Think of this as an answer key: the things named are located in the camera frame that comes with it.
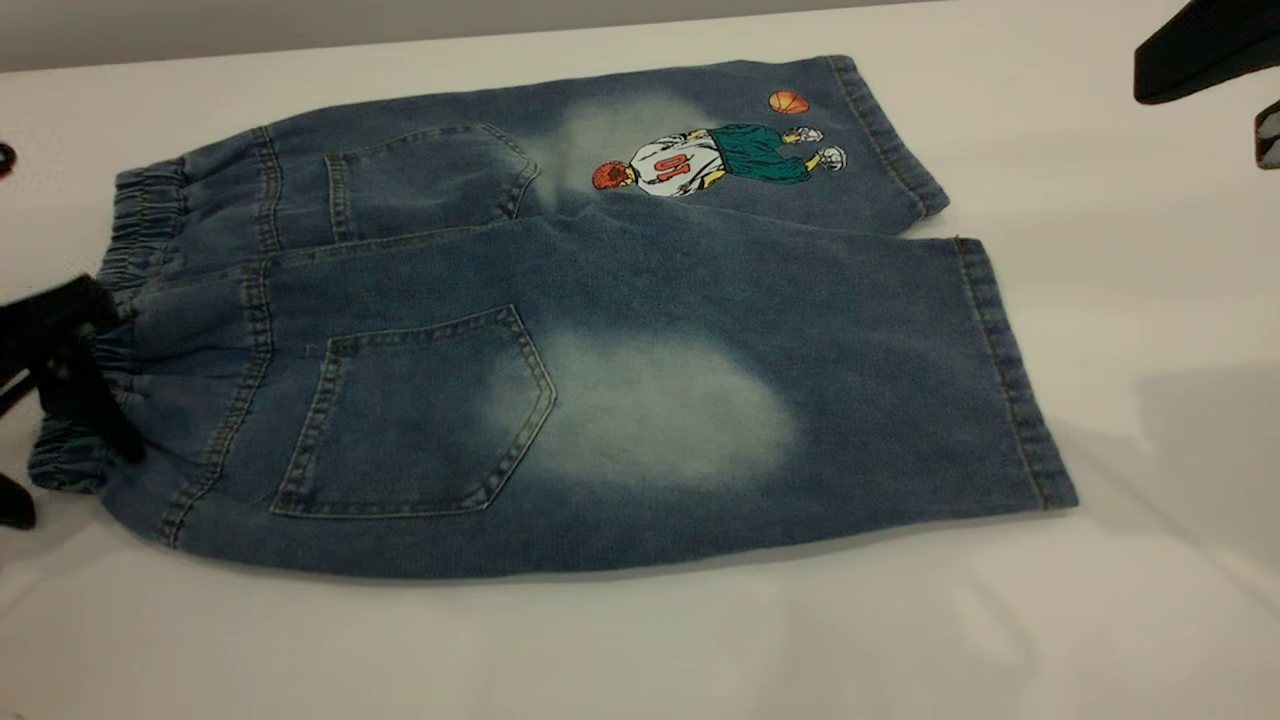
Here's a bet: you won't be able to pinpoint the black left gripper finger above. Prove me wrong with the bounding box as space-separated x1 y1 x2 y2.
0 471 38 532
0 275 147 464

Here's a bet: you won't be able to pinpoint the blue denim shorts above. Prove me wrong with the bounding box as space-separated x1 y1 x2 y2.
28 55 1079 581

